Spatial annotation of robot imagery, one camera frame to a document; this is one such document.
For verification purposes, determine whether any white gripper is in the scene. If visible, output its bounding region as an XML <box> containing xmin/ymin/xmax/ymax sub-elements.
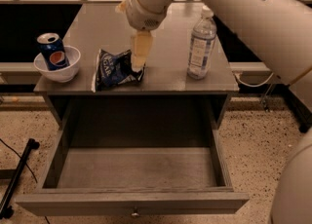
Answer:
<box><xmin>115</xmin><ymin>0</ymin><xmax>170</xmax><ymax>72</ymax></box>

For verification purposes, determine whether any blue chip bag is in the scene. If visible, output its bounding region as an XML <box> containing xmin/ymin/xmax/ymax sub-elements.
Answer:
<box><xmin>91</xmin><ymin>49</ymin><xmax>144</xmax><ymax>93</ymax></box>

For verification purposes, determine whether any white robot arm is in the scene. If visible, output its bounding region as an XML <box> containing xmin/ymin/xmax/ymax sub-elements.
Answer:
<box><xmin>117</xmin><ymin>0</ymin><xmax>312</xmax><ymax>224</ymax></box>

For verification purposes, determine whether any open grey drawer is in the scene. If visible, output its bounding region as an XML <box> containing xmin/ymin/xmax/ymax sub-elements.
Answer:
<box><xmin>15</xmin><ymin>96</ymin><xmax>250</xmax><ymax>217</ymax></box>

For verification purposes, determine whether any grey wooden cabinet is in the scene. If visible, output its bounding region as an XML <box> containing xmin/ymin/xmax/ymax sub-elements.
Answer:
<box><xmin>33</xmin><ymin>1</ymin><xmax>240</xmax><ymax>129</ymax></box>

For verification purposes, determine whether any clear plastic water bottle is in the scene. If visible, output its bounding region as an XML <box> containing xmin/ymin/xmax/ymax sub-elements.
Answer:
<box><xmin>187</xmin><ymin>5</ymin><xmax>217</xmax><ymax>79</ymax></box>

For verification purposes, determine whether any blue pepsi can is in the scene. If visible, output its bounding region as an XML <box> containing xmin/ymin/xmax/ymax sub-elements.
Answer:
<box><xmin>37</xmin><ymin>33</ymin><xmax>69</xmax><ymax>71</ymax></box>

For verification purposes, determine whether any white bowl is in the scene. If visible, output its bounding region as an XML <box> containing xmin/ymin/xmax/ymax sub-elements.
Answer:
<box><xmin>33</xmin><ymin>46</ymin><xmax>81</xmax><ymax>83</ymax></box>

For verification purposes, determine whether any black stand leg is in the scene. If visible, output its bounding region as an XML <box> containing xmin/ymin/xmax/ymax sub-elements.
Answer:
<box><xmin>0</xmin><ymin>138</ymin><xmax>40</xmax><ymax>219</ymax></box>

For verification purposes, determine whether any white cable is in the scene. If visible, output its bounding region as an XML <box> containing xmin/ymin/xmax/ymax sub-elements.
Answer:
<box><xmin>233</xmin><ymin>71</ymin><xmax>275</xmax><ymax>89</ymax></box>

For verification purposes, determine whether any black floor cable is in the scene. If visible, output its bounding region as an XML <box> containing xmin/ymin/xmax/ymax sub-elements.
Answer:
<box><xmin>0</xmin><ymin>138</ymin><xmax>39</xmax><ymax>184</ymax></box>

